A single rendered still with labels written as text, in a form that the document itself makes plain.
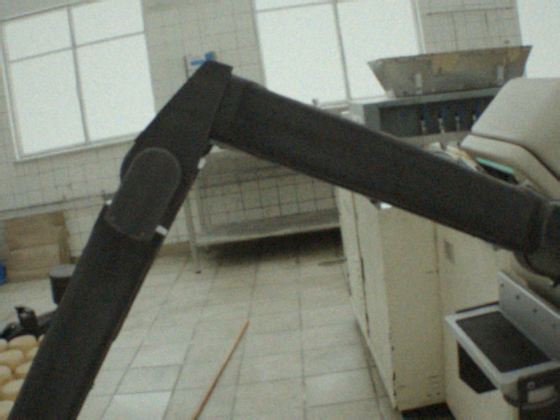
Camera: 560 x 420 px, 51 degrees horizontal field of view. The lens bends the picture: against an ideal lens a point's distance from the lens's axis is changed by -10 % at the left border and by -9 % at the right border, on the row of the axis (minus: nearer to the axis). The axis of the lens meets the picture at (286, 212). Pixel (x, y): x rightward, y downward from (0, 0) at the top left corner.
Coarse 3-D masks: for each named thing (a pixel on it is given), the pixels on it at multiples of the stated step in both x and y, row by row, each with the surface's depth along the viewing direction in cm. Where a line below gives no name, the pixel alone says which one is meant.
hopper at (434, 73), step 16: (480, 48) 197; (496, 48) 197; (512, 48) 197; (528, 48) 198; (368, 64) 221; (384, 64) 198; (400, 64) 198; (416, 64) 199; (432, 64) 199; (448, 64) 200; (464, 64) 200; (480, 64) 200; (496, 64) 201; (512, 64) 201; (384, 80) 209; (400, 80) 202; (416, 80) 202; (432, 80) 203; (448, 80) 203; (464, 80) 204; (480, 80) 204; (496, 80) 204; (400, 96) 205
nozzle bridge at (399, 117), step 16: (416, 96) 204; (432, 96) 197; (448, 96) 197; (464, 96) 198; (480, 96) 198; (352, 112) 222; (368, 112) 198; (384, 112) 206; (400, 112) 206; (416, 112) 207; (432, 112) 207; (448, 112) 207; (464, 112) 207; (480, 112) 207; (384, 128) 207; (400, 128) 207; (416, 128) 208; (432, 128) 208; (448, 128) 208; (464, 128) 208; (416, 144) 204
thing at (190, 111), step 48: (192, 96) 48; (240, 96) 49; (288, 96) 52; (144, 144) 48; (192, 144) 48; (240, 144) 50; (288, 144) 51; (336, 144) 51; (384, 144) 52; (384, 192) 52; (432, 192) 52; (480, 192) 53; (528, 192) 54; (528, 240) 53
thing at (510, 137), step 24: (504, 96) 81; (528, 96) 73; (552, 96) 68; (480, 120) 83; (504, 120) 76; (528, 120) 69; (552, 120) 67; (480, 144) 78; (504, 144) 72; (528, 144) 68; (552, 144) 67; (504, 168) 74; (528, 168) 67; (552, 168) 68; (552, 192) 68
